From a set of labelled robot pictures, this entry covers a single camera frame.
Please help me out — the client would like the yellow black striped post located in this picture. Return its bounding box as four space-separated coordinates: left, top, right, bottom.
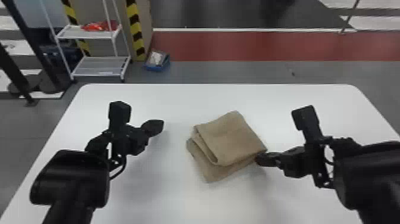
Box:
60 0 92 57
124 0 148 62

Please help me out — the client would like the white wire rack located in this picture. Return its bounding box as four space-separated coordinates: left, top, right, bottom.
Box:
39 0 132 83

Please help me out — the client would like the beige towel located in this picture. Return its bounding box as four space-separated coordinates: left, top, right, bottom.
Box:
186 110 268 183

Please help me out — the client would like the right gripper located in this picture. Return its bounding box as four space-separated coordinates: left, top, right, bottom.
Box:
254 145 314 179

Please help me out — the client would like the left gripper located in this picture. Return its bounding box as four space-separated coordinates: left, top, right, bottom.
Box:
120 119 165 156

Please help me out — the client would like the red snack packet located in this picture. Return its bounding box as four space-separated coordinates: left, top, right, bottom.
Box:
81 20 120 32

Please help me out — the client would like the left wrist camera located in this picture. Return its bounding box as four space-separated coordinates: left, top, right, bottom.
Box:
107 100 133 162

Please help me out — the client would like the blue basket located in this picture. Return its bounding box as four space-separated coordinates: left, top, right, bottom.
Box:
143 49 171 72

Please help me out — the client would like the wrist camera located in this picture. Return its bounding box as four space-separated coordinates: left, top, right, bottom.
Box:
291 105 334 189
107 100 133 162

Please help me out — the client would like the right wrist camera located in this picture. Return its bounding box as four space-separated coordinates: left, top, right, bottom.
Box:
291 105 334 189

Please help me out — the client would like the black post stand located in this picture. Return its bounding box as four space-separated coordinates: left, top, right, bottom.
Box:
0 0 76 105

